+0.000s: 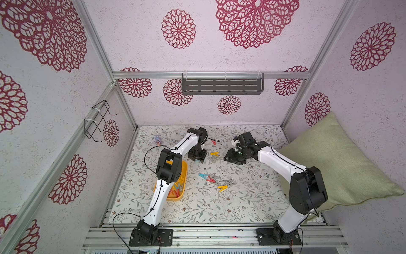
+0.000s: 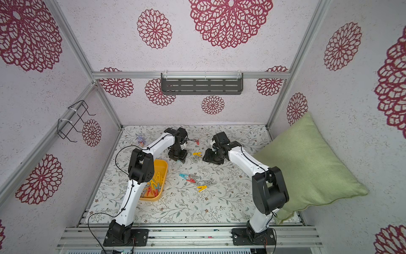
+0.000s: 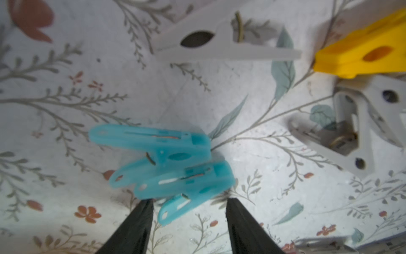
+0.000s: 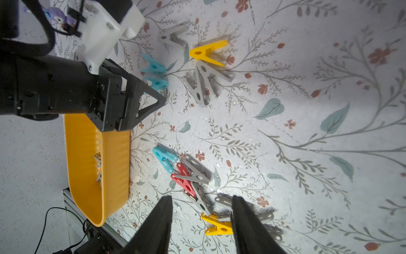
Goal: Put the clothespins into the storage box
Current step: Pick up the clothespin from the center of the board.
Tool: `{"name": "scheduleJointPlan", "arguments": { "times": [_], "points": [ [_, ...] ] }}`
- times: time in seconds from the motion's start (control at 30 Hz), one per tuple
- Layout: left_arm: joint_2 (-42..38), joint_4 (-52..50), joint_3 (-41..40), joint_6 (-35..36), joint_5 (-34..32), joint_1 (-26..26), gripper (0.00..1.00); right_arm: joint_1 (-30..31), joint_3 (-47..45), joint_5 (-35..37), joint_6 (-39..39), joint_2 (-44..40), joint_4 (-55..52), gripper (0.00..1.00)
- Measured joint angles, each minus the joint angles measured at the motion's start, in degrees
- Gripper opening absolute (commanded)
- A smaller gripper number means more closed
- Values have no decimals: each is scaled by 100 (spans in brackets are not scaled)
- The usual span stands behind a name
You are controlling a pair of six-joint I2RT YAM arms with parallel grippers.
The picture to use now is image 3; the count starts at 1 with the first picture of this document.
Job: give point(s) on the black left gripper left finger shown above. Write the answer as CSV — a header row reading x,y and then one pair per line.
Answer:
x,y
132,236

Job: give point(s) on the grey clothespin upper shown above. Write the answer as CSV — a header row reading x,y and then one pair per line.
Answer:
x,y
208,34

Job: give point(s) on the teal clothespin in pile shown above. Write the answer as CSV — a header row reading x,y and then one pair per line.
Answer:
x,y
165,150

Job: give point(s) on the teal clothespin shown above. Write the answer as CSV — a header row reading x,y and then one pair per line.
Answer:
x,y
165,150
186,188

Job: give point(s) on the yellow clothespin in pile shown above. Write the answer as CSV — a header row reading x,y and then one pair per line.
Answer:
x,y
375,49

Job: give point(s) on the grey clothespin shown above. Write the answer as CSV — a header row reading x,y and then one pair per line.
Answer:
x,y
365,104
208,34

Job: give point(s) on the grey clothespin right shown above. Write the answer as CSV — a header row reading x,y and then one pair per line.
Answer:
x,y
365,104

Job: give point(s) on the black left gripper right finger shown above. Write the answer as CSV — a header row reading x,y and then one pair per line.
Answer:
x,y
246,235

